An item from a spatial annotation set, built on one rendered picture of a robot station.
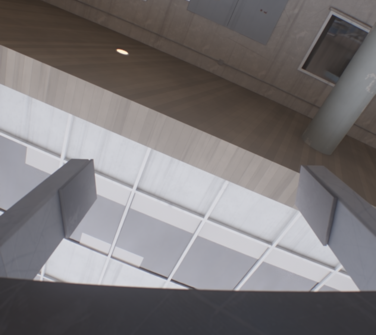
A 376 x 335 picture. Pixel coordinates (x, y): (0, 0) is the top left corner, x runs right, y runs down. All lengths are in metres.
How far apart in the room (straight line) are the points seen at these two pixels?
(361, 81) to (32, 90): 4.70
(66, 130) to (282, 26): 4.84
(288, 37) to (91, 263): 6.35
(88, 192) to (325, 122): 4.86
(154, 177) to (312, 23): 4.64
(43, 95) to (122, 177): 1.69
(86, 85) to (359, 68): 3.94
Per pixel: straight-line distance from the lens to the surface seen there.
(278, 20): 6.59
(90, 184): 0.16
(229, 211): 4.53
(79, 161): 0.16
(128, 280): 6.28
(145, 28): 6.78
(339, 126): 4.97
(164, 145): 3.56
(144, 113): 3.45
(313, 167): 0.17
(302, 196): 0.17
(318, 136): 5.00
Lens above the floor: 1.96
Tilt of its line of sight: 27 degrees up
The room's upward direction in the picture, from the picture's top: 155 degrees counter-clockwise
